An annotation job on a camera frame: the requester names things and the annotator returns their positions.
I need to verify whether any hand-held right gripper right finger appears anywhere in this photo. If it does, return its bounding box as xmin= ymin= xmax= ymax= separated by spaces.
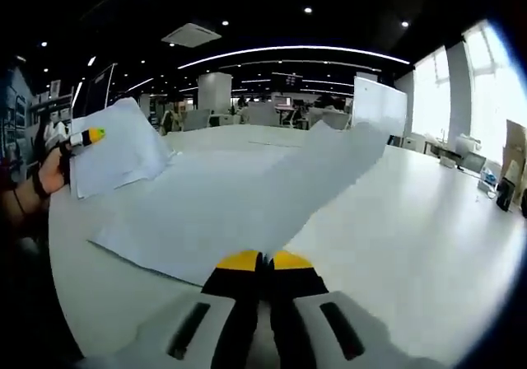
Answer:
xmin=268 ymin=250 xmax=448 ymax=369

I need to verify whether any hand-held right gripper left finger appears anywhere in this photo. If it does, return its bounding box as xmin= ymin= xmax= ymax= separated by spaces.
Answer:
xmin=94 ymin=250 xmax=264 ymax=369

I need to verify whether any white printing paper sheet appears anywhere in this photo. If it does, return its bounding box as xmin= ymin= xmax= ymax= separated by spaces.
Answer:
xmin=176 ymin=120 xmax=389 ymax=263
xmin=68 ymin=96 xmax=181 ymax=200

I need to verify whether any pile of white printing papers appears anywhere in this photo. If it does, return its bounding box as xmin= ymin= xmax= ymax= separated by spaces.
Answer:
xmin=87 ymin=144 xmax=314 ymax=287

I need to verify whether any person's left hand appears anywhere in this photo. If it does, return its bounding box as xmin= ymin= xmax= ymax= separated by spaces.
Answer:
xmin=39 ymin=147 xmax=72 ymax=197

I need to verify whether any white storage shelf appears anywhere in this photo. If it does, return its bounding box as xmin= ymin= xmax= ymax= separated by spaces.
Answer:
xmin=25 ymin=91 xmax=76 ymax=166

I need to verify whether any dark roll-up banner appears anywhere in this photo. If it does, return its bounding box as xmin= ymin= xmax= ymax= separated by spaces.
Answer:
xmin=84 ymin=63 xmax=119 ymax=113

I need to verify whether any grey office chair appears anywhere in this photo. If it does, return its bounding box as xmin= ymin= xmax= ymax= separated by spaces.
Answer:
xmin=180 ymin=109 xmax=212 ymax=132

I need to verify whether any white table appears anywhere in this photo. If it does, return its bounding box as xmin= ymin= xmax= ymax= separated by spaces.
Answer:
xmin=48 ymin=124 xmax=522 ymax=369

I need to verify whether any ceiling air conditioner unit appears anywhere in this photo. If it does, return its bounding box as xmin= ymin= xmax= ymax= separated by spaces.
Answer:
xmin=161 ymin=22 xmax=223 ymax=49

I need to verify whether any black hanging screen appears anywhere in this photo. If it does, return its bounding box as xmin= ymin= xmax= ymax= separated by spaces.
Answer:
xmin=271 ymin=72 xmax=305 ymax=88

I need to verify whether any curved ceiling light strip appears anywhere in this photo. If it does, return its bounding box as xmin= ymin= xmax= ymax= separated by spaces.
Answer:
xmin=176 ymin=45 xmax=413 ymax=71

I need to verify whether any brown cardboard box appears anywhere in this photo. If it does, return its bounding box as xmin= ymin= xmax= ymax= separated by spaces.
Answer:
xmin=499 ymin=146 xmax=527 ymax=183

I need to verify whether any white whiteboard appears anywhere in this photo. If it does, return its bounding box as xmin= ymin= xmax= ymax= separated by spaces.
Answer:
xmin=352 ymin=76 xmax=409 ymax=140

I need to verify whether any open cardboard box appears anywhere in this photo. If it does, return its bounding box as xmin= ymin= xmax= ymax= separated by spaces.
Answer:
xmin=505 ymin=119 xmax=527 ymax=150

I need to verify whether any dark wall poster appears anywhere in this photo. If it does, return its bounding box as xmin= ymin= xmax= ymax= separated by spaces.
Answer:
xmin=0 ymin=66 xmax=29 ymax=168

